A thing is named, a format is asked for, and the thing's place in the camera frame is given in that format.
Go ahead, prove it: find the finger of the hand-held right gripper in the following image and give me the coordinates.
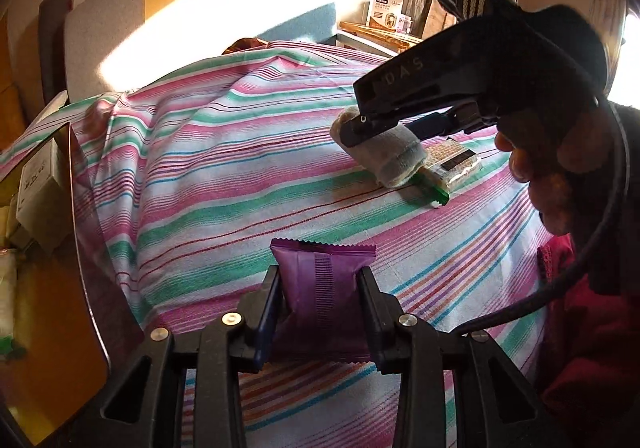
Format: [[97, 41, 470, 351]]
[[407, 110, 496, 139], [345, 98, 483, 149]]

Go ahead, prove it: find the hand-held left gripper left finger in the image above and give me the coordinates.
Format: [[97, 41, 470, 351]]
[[75, 266, 281, 448]]

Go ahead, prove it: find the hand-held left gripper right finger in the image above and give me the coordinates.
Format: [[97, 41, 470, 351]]
[[359, 267, 561, 448]]

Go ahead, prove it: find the cream sock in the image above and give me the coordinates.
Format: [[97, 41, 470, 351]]
[[330, 108, 429, 189]]

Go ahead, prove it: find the purple snack packet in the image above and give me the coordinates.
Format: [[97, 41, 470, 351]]
[[270, 238, 377, 360]]

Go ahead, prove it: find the clear green-edged snack packet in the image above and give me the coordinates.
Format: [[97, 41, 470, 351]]
[[410, 140, 484, 209], [0, 248, 28, 362]]

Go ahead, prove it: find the cream cardboard box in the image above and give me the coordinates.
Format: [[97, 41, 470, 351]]
[[14, 143, 77, 255]]

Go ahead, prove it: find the person's right hand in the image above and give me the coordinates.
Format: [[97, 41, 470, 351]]
[[495, 106, 622, 236]]

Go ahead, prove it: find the wooden side table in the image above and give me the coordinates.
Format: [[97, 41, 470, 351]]
[[339, 20, 427, 54]]

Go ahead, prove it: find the white product box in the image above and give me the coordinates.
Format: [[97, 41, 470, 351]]
[[367, 0, 407, 29]]

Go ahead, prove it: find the brown crumpled cloth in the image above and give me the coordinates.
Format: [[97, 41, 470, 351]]
[[222, 38, 269, 56]]

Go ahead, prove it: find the striped bed sheet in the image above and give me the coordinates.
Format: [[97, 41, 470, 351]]
[[0, 40, 557, 448]]

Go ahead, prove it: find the red cloth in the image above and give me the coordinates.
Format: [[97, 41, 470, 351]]
[[536, 233, 640, 448]]

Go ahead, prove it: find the grey yellow blue sofa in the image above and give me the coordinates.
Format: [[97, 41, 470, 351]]
[[39, 0, 339, 104]]

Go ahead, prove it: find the black cable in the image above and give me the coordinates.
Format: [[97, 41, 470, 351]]
[[452, 98, 630, 335]]

